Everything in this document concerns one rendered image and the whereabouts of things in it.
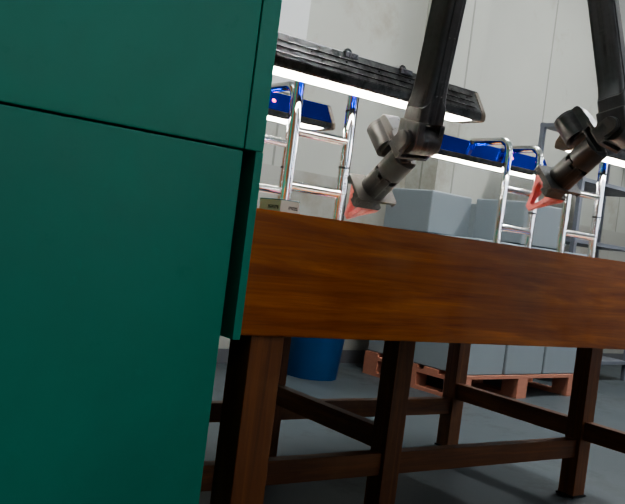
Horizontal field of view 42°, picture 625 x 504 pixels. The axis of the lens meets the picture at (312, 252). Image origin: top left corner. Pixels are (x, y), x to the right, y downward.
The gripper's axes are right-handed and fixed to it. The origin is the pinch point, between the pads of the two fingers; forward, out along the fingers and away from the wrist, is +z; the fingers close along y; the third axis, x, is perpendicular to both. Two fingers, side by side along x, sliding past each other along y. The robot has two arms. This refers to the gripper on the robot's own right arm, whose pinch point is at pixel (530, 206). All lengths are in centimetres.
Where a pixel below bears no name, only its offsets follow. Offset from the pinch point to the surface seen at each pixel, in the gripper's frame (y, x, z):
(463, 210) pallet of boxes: -196, -143, 152
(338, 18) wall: -137, -259, 131
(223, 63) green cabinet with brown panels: 89, 5, -22
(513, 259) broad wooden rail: 22.0, 19.2, -4.5
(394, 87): 30.6, -24.3, -3.2
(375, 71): 34.9, -27.3, -3.7
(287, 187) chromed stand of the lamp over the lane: 42, -19, 26
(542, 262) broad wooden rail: 13.7, 19.2, -4.5
